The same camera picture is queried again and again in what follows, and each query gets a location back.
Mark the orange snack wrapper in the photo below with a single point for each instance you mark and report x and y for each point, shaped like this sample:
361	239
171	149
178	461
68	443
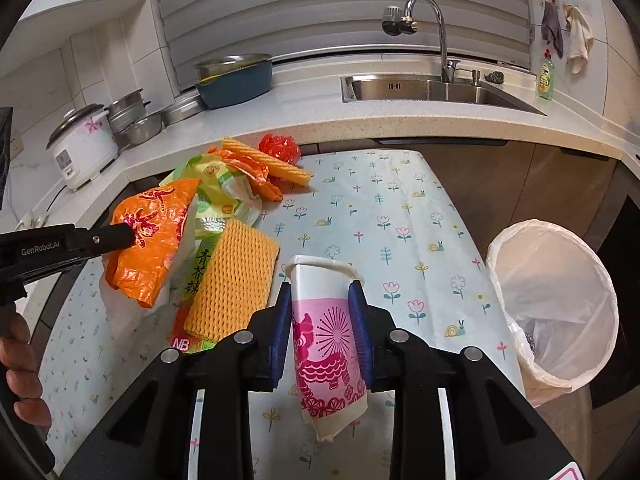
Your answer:
250	175

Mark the steel steamer pot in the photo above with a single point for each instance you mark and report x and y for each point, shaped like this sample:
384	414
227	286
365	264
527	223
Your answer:
127	107

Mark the cream hanging cloth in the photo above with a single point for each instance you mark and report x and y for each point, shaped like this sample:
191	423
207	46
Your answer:
580	40

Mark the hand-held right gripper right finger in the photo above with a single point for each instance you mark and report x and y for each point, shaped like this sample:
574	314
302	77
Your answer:
360	332

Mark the person's left hand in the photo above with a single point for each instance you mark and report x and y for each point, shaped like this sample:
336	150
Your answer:
22	390

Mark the steel sink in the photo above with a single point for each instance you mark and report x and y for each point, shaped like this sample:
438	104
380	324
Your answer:
440	92

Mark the green red snack packet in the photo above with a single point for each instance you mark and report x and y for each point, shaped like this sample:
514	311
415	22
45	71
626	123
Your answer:
197	270

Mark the white rice cooker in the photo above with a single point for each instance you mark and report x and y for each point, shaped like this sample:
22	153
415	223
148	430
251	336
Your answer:
82	145

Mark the yellow orange foam net tube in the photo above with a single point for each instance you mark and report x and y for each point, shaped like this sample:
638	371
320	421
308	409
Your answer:
280	165

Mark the green dish soap bottle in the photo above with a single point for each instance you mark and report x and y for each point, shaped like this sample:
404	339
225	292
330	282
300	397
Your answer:
546	77

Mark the orange plastic bag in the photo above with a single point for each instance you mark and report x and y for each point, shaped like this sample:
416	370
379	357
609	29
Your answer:
150	240

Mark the flat steel pan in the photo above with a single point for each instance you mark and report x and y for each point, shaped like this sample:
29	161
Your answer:
182	110

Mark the steel basin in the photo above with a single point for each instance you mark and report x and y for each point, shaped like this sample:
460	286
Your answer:
142	130

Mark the steel wool scrubber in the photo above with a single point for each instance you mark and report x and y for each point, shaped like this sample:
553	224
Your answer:
495	78

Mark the floral tablecloth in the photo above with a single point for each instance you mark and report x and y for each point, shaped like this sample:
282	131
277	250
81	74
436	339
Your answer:
380	195

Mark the translucent white plastic bag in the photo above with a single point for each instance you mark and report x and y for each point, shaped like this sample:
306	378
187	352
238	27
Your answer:
127	320

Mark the chrome faucet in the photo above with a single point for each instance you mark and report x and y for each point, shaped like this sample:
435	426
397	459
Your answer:
440	25

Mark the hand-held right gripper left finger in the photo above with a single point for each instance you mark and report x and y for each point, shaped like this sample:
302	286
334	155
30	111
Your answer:
280	332

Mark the grey hanging cloth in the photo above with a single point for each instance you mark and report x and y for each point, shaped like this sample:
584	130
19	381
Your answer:
552	27

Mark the white lined trash bin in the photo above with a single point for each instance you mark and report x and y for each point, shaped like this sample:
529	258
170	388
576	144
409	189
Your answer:
575	285

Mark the white window blind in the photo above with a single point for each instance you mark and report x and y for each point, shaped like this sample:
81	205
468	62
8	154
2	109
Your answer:
325	5

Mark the yellow foam fruit net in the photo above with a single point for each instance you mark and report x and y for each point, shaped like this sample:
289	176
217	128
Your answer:
230	280

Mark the wooden cabinet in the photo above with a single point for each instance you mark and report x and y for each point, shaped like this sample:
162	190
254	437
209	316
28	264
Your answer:
540	185

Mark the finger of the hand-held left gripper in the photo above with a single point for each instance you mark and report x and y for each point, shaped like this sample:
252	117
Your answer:
115	237

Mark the blue plastic basin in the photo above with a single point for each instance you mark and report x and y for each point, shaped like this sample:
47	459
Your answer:
240	89

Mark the green white snack wrapper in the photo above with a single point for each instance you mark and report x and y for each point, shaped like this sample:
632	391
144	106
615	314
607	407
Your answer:
220	185

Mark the red plastic bag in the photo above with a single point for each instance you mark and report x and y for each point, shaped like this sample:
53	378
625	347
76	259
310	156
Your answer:
280	149

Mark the sink soap dispenser pump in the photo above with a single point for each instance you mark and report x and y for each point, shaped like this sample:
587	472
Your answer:
474	76

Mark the steel bowl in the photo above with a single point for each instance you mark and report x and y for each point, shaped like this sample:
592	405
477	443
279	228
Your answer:
230	64

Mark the pink print paper cup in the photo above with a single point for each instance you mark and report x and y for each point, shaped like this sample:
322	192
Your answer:
320	320

